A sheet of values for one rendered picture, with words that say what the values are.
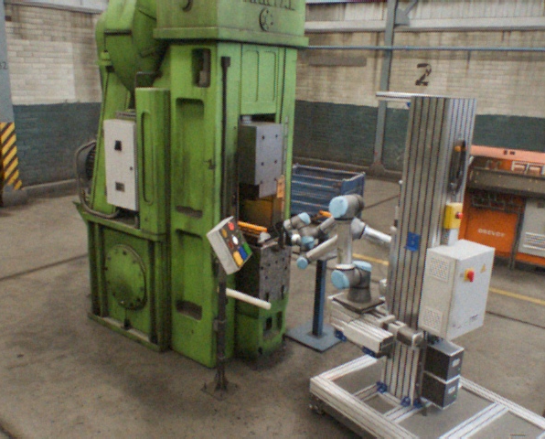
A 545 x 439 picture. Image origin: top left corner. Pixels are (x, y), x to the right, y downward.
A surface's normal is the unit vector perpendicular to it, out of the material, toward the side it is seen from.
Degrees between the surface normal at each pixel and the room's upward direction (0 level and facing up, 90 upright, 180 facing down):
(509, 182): 90
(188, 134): 89
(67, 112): 90
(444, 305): 90
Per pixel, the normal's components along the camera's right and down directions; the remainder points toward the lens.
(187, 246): -0.62, 0.20
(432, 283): -0.79, 0.14
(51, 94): 0.80, 0.17
